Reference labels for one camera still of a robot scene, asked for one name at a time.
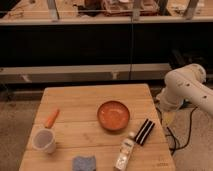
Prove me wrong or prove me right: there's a black cable on floor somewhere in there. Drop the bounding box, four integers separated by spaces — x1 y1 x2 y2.
155 105 198 156

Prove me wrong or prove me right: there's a blue sponge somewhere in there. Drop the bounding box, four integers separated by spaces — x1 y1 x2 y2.
72 156 96 171

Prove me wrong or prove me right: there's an orange carrot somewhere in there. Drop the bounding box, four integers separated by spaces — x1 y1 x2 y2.
44 109 60 129

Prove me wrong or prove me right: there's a white plastic cup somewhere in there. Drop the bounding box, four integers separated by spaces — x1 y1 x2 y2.
32 129 56 154

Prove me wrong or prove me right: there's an orange ceramic bowl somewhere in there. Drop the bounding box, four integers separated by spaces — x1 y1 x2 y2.
97 101 130 131

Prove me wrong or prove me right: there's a white plastic bottle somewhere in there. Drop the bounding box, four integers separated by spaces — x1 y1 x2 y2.
114 132 135 171

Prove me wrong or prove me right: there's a black white striped box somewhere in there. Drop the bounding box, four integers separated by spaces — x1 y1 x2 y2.
134 119 155 145

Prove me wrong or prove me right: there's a black equipment box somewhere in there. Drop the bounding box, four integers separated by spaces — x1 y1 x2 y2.
169 49 213 74

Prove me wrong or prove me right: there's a wooden table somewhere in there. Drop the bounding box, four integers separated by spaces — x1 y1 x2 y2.
19 84 175 171

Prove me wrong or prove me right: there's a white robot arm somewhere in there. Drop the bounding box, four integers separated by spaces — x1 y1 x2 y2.
156 63 213 127

